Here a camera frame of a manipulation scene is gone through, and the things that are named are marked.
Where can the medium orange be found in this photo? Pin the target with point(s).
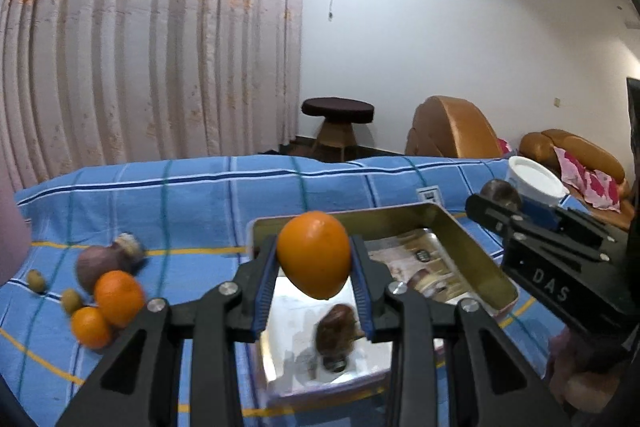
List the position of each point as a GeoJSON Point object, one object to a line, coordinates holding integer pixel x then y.
{"type": "Point", "coordinates": [119, 298]}

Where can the white floral jug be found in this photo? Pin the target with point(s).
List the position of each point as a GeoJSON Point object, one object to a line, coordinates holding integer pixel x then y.
{"type": "Point", "coordinates": [535, 179]}

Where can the blue plaid blanket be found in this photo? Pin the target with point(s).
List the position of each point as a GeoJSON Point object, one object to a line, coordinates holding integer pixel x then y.
{"type": "Point", "coordinates": [190, 207]}

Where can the rectangular metal tin box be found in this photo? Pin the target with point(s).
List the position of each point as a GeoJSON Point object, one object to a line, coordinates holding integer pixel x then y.
{"type": "Point", "coordinates": [470, 267]}

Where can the brown leather sofa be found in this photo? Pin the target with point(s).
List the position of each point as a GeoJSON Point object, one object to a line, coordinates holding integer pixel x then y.
{"type": "Point", "coordinates": [600, 162]}

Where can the person's right hand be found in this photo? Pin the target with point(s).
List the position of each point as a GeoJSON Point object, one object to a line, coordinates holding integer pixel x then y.
{"type": "Point", "coordinates": [585, 377]}

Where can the dark brown wrinkled fruit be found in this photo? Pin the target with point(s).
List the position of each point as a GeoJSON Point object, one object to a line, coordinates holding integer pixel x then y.
{"type": "Point", "coordinates": [337, 329]}

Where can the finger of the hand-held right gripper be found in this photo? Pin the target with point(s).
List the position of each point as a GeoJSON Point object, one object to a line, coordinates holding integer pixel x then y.
{"type": "Point", "coordinates": [500, 219]}
{"type": "Point", "coordinates": [542, 213]}

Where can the red cloth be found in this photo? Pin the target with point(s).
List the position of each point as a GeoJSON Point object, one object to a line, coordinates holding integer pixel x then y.
{"type": "Point", "coordinates": [504, 147]}

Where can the brown white layered piece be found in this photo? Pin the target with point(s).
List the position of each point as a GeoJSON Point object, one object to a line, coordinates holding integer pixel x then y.
{"type": "Point", "coordinates": [131, 248]}

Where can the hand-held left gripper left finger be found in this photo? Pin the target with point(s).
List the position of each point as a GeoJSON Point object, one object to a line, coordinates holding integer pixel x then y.
{"type": "Point", "coordinates": [267, 287]}

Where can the pink floral pillow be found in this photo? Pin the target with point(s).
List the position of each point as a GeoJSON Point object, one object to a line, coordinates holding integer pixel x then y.
{"type": "Point", "coordinates": [590, 182]}

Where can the beige floral curtain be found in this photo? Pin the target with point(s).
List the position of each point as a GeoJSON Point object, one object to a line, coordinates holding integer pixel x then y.
{"type": "Point", "coordinates": [150, 47]}

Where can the large orange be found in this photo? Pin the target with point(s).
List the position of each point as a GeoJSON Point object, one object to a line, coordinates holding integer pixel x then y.
{"type": "Point", "coordinates": [314, 254]}

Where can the small orange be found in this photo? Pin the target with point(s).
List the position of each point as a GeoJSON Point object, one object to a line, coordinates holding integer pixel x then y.
{"type": "Point", "coordinates": [90, 328]}

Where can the green kiwi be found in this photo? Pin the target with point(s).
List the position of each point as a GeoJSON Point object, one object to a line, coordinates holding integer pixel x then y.
{"type": "Point", "coordinates": [35, 281]}
{"type": "Point", "coordinates": [71, 301]}

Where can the brown leather armchair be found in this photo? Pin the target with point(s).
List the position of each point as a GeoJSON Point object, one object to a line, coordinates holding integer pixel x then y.
{"type": "Point", "coordinates": [450, 127]}

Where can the round wicker stool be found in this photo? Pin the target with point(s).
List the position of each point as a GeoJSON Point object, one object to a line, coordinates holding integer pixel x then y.
{"type": "Point", "coordinates": [337, 112]}

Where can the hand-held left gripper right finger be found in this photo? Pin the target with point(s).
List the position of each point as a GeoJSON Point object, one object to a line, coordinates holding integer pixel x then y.
{"type": "Point", "coordinates": [361, 287]}

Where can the brown round fruit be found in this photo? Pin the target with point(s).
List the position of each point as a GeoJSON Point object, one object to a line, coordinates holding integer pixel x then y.
{"type": "Point", "coordinates": [500, 193]}

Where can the white fabric label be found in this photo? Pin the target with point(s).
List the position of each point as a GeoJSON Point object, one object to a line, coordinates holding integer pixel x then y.
{"type": "Point", "coordinates": [430, 195]}

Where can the purple round fruit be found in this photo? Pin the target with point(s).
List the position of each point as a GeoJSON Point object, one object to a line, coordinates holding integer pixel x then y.
{"type": "Point", "coordinates": [92, 267]}

